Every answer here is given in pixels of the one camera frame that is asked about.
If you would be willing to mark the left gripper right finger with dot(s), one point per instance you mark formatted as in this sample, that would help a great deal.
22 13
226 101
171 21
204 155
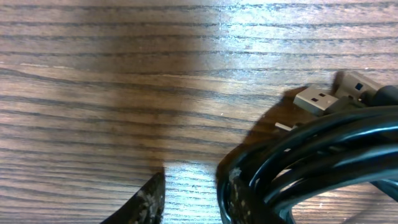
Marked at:
245 207

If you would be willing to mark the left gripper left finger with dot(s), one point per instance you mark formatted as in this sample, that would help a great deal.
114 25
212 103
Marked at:
146 206

